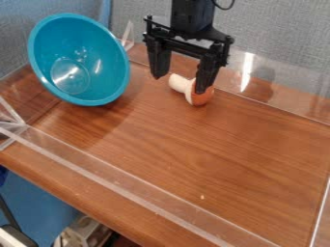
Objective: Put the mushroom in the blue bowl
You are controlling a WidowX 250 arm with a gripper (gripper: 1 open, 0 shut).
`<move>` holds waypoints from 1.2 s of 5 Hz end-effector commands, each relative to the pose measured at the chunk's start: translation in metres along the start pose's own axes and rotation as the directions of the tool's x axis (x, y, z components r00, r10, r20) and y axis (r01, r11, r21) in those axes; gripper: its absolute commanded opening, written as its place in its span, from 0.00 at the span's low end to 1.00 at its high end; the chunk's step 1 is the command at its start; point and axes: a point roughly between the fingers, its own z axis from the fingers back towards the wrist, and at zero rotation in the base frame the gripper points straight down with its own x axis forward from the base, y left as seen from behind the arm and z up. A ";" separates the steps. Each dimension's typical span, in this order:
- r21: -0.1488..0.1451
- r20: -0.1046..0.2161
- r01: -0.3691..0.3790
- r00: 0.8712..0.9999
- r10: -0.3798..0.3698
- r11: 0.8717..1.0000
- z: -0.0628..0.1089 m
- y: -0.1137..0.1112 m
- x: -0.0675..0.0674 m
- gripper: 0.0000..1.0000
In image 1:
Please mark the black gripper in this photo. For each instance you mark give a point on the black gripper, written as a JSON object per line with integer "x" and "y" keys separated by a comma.
{"x": 187, "y": 33}

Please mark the toy mushroom brown cap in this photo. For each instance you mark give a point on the toy mushroom brown cap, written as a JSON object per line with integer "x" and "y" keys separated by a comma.
{"x": 185, "y": 87}

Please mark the blue plastic bowl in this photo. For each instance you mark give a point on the blue plastic bowl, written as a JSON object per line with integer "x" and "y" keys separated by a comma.
{"x": 77, "y": 59}

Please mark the clear acrylic table barrier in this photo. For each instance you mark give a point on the clear acrylic table barrier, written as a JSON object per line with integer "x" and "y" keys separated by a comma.
{"x": 227, "y": 175}

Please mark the white object under table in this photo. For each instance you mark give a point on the white object under table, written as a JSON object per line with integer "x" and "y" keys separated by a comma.
{"x": 84, "y": 233}

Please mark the black frame lower left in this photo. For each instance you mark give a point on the black frame lower left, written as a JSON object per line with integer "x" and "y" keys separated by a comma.
{"x": 12, "y": 237}

